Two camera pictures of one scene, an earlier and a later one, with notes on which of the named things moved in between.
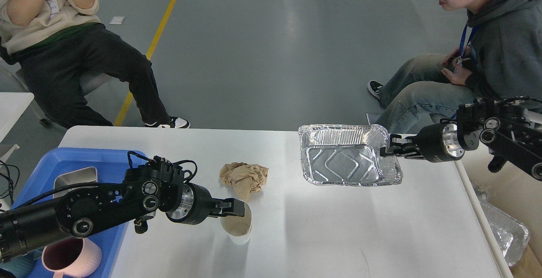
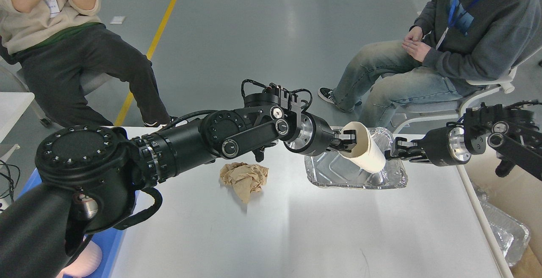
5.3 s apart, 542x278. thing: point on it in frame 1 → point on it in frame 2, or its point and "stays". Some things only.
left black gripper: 195,206 → 316,137
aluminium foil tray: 346,155 stays
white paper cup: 238,228 → 368,157
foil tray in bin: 512,236 stays
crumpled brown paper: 246,178 stays
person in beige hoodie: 49,22 stays
